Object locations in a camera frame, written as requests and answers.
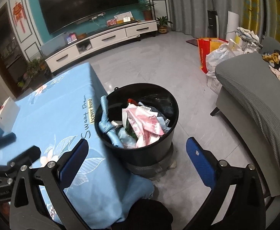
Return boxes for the pink plastic bag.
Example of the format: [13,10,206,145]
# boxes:
[118,104,165,149]

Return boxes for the black round trash bin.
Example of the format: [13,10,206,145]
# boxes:
[95,83,179,167]

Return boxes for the light blue printed tablecloth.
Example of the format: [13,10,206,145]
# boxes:
[0,63,154,229]

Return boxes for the white box on table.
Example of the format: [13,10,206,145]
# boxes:
[0,97,20,132]

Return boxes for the grey sofa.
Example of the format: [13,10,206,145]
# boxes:
[210,37,280,219]

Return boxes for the white plastic bag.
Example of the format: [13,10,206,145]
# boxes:
[206,39,244,94]

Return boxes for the red orange shopping bag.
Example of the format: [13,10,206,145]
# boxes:
[197,37,228,74]

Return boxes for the potted plant by cabinet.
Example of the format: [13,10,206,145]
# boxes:
[157,16,173,34]

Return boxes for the white TV cabinet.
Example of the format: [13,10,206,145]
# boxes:
[45,20,158,73]

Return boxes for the red Chinese knot decoration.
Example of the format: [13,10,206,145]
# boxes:
[12,2,27,33]

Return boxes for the tall potted plant on cabinet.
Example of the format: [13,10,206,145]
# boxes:
[138,0,155,21]

